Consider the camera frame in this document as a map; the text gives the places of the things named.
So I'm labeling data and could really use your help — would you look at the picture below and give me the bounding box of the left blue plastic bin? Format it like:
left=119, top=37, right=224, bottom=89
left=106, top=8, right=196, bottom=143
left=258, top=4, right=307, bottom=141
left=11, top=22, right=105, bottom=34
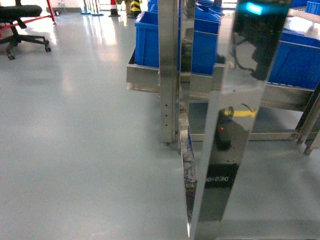
left=134, top=11, right=221, bottom=75

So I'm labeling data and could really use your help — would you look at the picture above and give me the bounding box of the blue plastic bin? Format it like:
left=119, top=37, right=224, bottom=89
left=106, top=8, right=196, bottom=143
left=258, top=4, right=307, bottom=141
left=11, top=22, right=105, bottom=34
left=134, top=11, right=221, bottom=75
left=268, top=28, right=320, bottom=90

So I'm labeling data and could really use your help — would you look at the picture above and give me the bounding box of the right blue plastic bin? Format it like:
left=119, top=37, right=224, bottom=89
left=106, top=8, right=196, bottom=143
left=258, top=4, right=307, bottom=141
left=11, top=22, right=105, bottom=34
left=268, top=28, right=320, bottom=90

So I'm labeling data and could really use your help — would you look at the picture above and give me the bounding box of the black office chair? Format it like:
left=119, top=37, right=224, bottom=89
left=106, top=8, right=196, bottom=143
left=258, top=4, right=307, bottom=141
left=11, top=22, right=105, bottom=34
left=0, top=0, right=52, bottom=61

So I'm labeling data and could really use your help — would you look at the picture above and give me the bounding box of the stainless steel rack frame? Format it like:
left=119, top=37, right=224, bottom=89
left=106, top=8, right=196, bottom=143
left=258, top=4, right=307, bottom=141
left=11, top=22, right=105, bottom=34
left=127, top=0, right=318, bottom=240

